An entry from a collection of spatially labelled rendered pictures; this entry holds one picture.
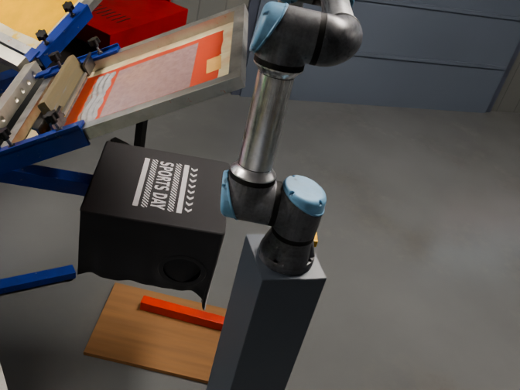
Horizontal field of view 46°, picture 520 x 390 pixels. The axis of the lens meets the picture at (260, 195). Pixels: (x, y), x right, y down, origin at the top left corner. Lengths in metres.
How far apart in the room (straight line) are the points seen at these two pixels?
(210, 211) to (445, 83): 3.91
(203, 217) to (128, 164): 0.39
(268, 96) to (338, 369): 1.91
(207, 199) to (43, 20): 1.05
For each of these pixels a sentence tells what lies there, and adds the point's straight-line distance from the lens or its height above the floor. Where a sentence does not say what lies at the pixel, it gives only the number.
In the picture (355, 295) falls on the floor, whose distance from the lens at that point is 3.47.
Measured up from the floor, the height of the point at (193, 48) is 1.43.
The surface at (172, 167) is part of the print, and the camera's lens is 2.35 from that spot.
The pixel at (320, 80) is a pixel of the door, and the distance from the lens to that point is 5.23.
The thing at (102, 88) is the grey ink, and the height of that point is 1.26.
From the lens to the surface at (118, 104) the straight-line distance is 1.97.
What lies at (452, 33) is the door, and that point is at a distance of 5.57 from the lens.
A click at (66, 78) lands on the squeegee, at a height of 1.28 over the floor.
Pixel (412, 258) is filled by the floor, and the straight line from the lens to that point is 3.89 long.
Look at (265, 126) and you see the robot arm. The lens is 1.43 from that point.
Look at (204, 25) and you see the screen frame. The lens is 2.23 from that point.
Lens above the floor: 2.27
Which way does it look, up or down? 35 degrees down
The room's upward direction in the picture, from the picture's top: 15 degrees clockwise
